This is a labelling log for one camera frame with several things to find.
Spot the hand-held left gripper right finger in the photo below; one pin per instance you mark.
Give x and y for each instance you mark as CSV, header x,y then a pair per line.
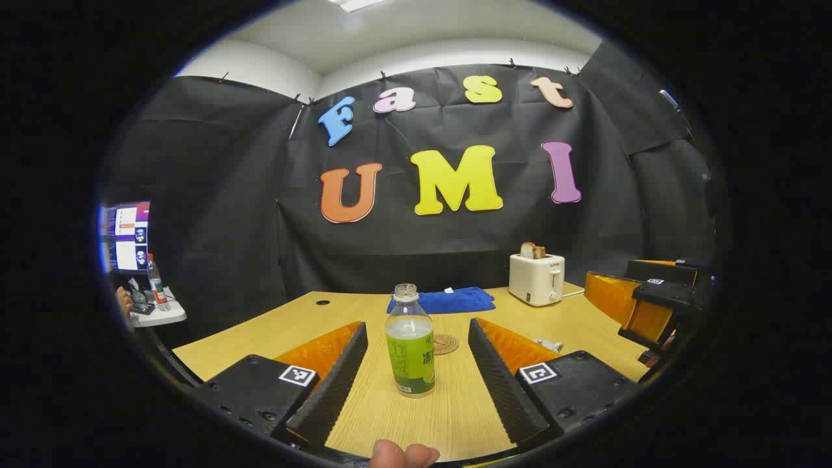
x,y
500,390

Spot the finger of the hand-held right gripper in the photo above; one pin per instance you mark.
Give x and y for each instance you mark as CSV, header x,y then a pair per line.
x,y
669,299
608,296

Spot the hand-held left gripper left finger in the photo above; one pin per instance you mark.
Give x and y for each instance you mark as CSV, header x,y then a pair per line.
x,y
338,383

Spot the green label water bottle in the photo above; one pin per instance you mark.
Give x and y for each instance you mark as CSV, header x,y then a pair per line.
x,y
409,357

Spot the small red label bottle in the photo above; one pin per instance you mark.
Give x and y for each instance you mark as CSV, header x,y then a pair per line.
x,y
156,286

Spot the white toaster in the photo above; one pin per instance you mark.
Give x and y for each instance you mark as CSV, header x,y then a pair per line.
x,y
533,279

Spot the brown bread slice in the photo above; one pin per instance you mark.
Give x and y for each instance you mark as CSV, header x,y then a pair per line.
x,y
539,252

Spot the light bread slice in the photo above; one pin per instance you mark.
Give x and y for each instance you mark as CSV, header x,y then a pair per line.
x,y
526,251

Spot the blue towel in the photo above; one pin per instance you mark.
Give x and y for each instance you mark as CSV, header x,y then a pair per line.
x,y
455,301

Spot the white side table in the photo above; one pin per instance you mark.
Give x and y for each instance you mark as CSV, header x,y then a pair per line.
x,y
162,316

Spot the small black device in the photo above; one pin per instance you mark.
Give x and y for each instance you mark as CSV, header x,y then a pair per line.
x,y
143,307

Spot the computer monitor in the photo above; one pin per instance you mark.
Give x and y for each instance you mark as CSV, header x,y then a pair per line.
x,y
130,240

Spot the ceiling light panel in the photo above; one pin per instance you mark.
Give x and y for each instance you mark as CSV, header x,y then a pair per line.
x,y
356,4

